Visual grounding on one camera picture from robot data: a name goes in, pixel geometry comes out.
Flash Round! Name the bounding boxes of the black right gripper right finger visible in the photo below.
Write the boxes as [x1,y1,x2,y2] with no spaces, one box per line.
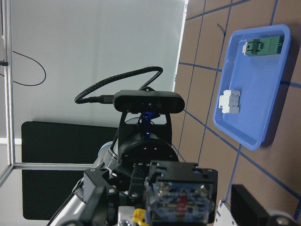
[230,184,269,226]

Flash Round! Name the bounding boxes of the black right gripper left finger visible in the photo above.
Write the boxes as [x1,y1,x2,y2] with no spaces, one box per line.
[63,186,106,226]

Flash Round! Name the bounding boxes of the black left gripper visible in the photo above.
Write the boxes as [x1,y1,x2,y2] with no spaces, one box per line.
[83,130,219,224]

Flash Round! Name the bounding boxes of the red emergency push button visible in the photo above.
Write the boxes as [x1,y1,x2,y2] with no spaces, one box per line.
[132,173,218,226]

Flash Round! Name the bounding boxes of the white circuit breaker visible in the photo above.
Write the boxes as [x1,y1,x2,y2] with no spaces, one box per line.
[218,89,241,114]

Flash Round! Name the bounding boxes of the blue plastic tray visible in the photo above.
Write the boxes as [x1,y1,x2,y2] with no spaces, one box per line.
[213,24,291,151]

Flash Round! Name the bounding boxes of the green terminal block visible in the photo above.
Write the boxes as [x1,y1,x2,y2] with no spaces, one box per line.
[242,35,284,57]

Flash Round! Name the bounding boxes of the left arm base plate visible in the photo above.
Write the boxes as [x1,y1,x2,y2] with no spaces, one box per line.
[214,200,238,226]

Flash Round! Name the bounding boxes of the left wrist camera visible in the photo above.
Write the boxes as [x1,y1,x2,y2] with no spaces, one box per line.
[113,90,185,114]

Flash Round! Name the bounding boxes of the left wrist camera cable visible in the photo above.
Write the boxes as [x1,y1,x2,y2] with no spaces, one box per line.
[74,66,164,105]

